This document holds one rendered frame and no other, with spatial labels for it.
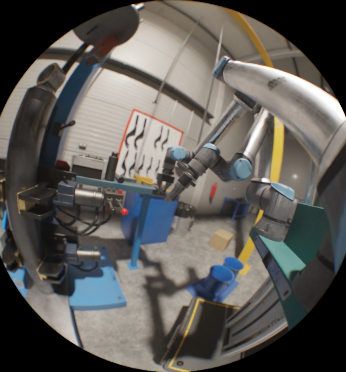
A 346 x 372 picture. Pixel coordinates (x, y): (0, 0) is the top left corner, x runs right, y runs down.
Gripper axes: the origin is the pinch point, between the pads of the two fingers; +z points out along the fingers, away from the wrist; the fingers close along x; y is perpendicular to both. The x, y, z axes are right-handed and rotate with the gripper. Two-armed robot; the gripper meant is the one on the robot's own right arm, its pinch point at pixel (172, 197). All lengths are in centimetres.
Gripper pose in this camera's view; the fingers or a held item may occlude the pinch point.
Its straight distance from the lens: 62.1
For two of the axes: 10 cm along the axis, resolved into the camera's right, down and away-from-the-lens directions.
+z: -6.4, 7.6, 0.6
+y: 7.5, 6.4, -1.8
